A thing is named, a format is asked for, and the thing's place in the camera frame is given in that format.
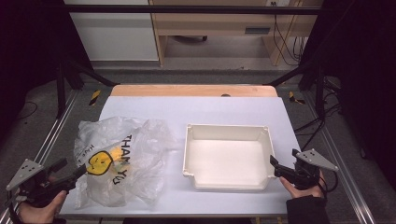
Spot right hand-held gripper cable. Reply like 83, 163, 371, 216
318, 174, 329, 198

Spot black curtain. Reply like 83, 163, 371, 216
300, 0, 396, 183
0, 0, 92, 135

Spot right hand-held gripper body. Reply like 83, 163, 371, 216
290, 147, 340, 191

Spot person's left hand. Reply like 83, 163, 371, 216
18, 189, 68, 224

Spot clear printed plastic bag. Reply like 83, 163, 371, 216
73, 116, 182, 210

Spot white cabinet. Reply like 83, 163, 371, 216
64, 0, 160, 63

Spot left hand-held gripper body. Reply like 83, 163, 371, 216
6, 158, 77, 208

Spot black frame stand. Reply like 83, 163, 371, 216
263, 58, 327, 118
55, 58, 118, 119

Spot black floor cable loop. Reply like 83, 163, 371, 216
326, 170, 340, 193

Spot black hanging cables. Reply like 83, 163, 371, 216
273, 14, 308, 66

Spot person's right hand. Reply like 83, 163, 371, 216
278, 172, 326, 200

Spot yellow black tape piece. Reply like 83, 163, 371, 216
89, 90, 102, 106
288, 91, 307, 105

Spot white table cover sheet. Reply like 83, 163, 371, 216
58, 95, 303, 217

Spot yellow drink carton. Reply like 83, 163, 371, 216
107, 147, 131, 171

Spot aluminium rail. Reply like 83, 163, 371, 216
0, 90, 79, 224
302, 91, 376, 224

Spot wooden desk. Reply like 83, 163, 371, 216
148, 0, 323, 67

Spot black floor cables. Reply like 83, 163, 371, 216
293, 102, 343, 151

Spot black horizontal frame bar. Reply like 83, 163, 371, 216
64, 4, 323, 16

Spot thin black floor cable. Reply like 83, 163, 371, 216
17, 101, 39, 121

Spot white plastic bin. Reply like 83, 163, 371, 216
181, 123, 278, 191

